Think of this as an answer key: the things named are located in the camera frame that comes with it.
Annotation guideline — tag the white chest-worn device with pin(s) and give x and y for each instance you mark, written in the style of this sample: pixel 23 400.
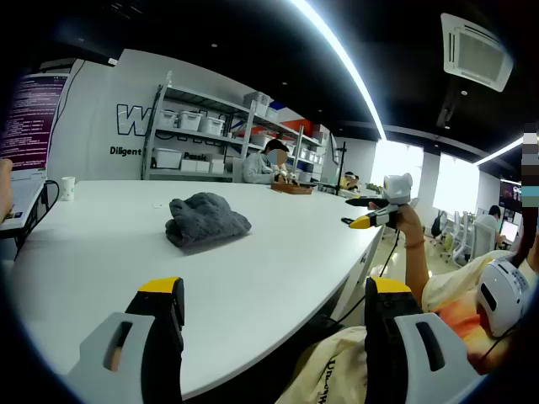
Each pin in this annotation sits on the white chest-worn device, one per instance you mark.
pixel 503 294

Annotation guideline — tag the person's right hand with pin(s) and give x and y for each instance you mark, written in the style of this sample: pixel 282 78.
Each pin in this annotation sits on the person's right hand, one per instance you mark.
pixel 410 223

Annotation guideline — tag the ceiling light strip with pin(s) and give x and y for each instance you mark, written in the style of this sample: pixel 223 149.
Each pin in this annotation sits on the ceiling light strip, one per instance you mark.
pixel 349 63

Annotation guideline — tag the wooden tray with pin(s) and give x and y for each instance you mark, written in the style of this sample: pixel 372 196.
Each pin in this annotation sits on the wooden tray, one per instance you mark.
pixel 292 189

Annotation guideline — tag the grey quilted towel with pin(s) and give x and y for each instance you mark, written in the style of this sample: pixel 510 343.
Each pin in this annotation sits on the grey quilted towel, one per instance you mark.
pixel 206 223

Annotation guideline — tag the grey metal shelving rack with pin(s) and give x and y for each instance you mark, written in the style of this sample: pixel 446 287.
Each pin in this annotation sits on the grey metal shelving rack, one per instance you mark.
pixel 248 128

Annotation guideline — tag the open laptop purple screen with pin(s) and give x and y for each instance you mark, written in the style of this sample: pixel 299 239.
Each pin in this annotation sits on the open laptop purple screen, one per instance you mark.
pixel 31 122

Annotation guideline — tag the ceiling air conditioner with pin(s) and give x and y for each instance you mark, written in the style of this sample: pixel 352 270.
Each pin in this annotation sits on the ceiling air conditioner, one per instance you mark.
pixel 478 52

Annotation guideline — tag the black stand pole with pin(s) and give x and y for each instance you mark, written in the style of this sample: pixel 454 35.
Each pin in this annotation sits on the black stand pole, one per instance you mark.
pixel 343 168

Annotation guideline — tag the person's yellow printed shirt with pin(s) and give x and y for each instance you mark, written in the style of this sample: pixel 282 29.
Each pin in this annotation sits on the person's yellow printed shirt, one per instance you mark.
pixel 337 370

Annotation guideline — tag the white paper cup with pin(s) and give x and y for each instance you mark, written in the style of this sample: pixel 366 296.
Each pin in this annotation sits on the white paper cup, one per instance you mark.
pixel 68 188

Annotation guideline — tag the row of white office chairs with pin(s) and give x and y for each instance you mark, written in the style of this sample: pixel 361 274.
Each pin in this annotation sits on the row of white office chairs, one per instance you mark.
pixel 459 237

